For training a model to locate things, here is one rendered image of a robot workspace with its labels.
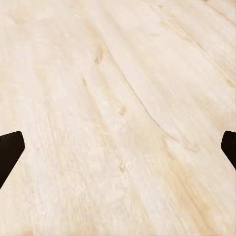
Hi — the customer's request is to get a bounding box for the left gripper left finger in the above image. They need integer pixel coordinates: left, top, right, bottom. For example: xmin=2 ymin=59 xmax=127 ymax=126
xmin=0 ymin=131 xmax=25 ymax=189

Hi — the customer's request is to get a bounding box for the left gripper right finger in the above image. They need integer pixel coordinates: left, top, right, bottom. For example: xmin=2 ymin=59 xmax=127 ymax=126
xmin=221 ymin=130 xmax=236 ymax=169

